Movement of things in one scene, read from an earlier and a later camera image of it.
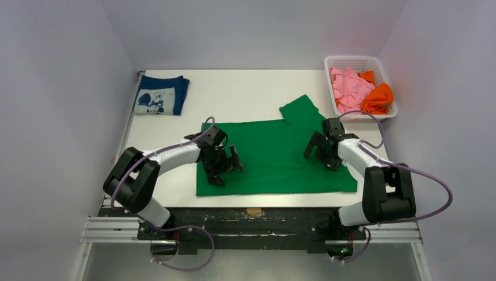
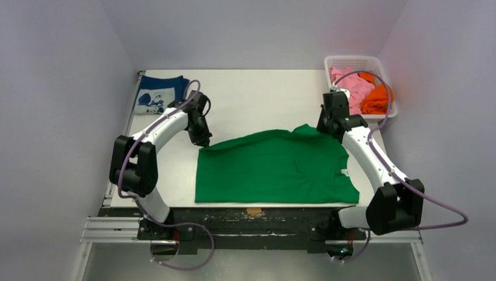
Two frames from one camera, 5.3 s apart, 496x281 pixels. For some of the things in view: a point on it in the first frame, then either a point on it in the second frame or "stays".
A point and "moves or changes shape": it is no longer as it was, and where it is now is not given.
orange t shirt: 378,100 stays
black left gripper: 227,164 -> 202,139
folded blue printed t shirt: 164,96 stays
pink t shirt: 348,88 stays
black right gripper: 323,148 -> 325,126
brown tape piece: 252,211 stays
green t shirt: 271,153 moves or changes shape
